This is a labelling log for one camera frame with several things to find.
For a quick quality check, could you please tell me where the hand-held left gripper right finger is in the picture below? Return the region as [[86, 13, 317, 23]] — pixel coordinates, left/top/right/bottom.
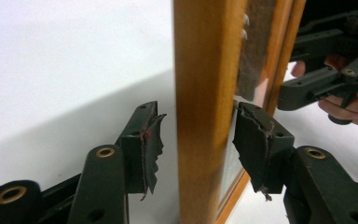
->
[[231, 101, 296, 203]]

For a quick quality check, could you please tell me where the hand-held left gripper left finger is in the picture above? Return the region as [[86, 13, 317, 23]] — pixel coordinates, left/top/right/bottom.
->
[[115, 100, 168, 202]]

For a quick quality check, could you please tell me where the wooden picture frame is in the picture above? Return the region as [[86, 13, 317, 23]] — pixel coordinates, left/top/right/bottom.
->
[[172, 0, 308, 224]]

